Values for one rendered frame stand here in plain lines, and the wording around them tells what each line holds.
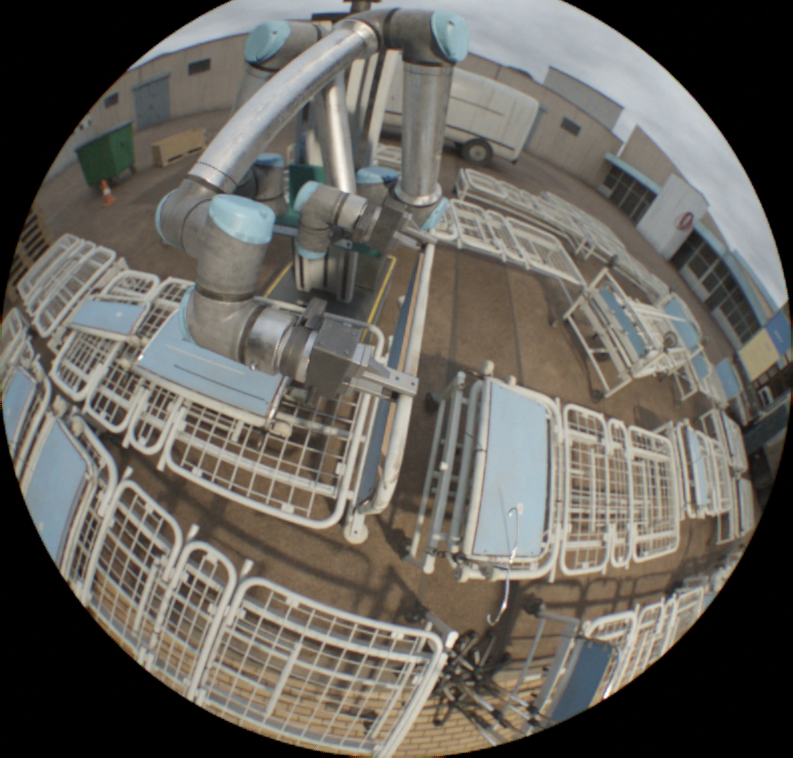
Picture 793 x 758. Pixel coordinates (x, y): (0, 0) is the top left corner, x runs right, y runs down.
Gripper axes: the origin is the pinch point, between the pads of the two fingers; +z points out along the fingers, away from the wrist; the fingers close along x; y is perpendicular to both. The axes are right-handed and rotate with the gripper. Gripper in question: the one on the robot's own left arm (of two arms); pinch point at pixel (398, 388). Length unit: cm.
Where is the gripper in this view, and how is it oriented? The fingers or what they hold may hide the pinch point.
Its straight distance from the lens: 40.2
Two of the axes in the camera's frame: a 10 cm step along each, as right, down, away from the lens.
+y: -1.7, 8.1, -5.7
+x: 3.7, -4.8, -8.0
